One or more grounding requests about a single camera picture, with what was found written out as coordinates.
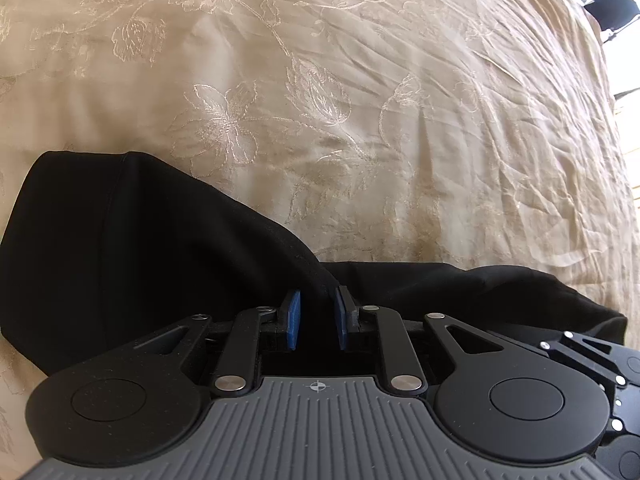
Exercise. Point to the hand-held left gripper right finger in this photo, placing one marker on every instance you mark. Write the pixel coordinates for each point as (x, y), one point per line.
(341, 318)

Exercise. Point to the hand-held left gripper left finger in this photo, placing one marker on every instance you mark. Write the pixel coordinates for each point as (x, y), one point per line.
(293, 321)

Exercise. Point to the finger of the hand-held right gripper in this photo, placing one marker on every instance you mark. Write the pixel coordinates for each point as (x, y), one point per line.
(590, 355)

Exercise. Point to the beige floral bedspread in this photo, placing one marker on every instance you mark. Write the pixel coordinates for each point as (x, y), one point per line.
(350, 110)

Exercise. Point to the black pants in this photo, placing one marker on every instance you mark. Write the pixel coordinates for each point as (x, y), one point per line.
(150, 260)

